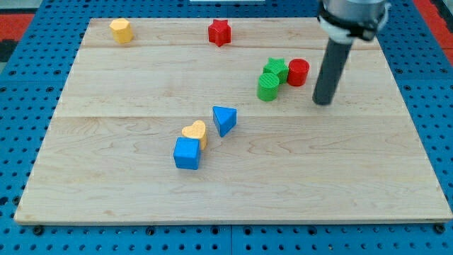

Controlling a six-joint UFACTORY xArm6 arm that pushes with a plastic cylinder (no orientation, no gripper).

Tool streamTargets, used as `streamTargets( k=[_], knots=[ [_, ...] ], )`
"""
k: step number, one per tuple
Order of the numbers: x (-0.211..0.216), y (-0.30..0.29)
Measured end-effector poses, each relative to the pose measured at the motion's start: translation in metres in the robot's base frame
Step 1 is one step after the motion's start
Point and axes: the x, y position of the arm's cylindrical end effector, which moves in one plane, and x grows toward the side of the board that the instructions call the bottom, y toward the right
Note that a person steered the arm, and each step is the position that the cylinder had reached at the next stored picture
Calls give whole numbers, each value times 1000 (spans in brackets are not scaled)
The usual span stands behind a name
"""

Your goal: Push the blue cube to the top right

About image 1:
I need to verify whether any light wooden board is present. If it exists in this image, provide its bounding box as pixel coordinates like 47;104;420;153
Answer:
14;18;452;225

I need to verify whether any blue wooden cube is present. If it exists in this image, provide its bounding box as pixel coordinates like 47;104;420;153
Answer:
173;137;201;170

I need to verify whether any green wooden cylinder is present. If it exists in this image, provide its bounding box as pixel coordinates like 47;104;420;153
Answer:
257;73;280;101

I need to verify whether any blue wooden triangle block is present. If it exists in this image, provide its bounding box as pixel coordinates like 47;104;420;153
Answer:
212;106;237;137

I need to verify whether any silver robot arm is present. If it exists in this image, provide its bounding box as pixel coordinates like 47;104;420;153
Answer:
318;0;391;45

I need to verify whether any yellow wooden heart block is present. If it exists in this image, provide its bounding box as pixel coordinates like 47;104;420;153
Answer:
181;120;207;150

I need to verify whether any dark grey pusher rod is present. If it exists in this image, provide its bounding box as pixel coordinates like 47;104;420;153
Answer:
312;39;352;106

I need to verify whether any yellow wooden hexagon block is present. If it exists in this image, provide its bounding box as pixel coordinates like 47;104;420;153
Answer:
109;18;134;44

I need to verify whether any red wooden star block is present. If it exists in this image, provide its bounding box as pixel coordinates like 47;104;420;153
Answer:
208;19;231;47

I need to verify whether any red wooden cylinder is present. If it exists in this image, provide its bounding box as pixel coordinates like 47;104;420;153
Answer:
287;59;310;86

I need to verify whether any green wooden star block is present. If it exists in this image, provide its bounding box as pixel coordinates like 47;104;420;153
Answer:
263;57;289;84

